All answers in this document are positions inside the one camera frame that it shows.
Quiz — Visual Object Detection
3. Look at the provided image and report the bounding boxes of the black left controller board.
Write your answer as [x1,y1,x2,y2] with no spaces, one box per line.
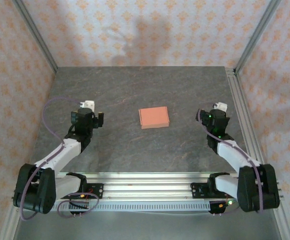
[68,199,92,217]

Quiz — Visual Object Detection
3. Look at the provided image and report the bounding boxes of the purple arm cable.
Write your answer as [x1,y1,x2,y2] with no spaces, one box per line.
[19,97,100,221]
[196,102,266,216]

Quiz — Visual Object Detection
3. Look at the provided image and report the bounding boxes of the orange paper box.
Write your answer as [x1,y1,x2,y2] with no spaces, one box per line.
[138,106,170,130]

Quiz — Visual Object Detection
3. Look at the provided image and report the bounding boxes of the wide aluminium mounting beam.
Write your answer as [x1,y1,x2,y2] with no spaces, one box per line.
[11,181,285,201]

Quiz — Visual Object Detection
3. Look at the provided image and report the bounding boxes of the grey metal sheet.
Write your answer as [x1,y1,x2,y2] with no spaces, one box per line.
[12,211,283,240]

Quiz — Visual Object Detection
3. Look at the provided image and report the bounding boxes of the narrow aluminium rail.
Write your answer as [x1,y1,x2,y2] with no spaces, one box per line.
[24,172,268,181]

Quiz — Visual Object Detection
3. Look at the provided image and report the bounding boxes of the aluminium frame leg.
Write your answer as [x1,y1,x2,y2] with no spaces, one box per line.
[269,199,290,240]
[0,199,23,240]

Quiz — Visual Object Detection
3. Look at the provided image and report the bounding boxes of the black controller board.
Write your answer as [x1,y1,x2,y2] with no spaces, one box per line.
[68,199,92,217]
[208,199,240,216]

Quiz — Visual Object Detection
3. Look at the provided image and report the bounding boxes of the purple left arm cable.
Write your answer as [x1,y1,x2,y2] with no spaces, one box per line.
[19,97,100,221]

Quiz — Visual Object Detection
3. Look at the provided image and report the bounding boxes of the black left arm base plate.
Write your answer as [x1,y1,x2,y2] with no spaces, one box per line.
[84,182,104,200]

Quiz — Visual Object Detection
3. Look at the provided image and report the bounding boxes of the aluminium frame post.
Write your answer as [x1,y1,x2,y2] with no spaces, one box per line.
[234,0,283,75]
[11,0,58,73]

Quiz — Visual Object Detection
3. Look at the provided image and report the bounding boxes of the slotted grey cable tray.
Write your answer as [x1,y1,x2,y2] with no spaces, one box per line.
[52,201,212,212]

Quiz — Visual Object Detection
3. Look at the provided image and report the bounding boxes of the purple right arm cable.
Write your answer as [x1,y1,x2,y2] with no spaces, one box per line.
[196,102,266,216]

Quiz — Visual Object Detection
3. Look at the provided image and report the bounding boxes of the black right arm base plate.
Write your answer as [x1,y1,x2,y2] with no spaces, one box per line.
[190,182,218,200]

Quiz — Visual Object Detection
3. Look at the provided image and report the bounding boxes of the aluminium side rail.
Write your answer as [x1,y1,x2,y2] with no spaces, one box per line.
[225,67,269,181]

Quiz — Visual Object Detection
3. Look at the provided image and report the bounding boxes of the black right controller board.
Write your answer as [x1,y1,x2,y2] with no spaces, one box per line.
[208,199,240,216]

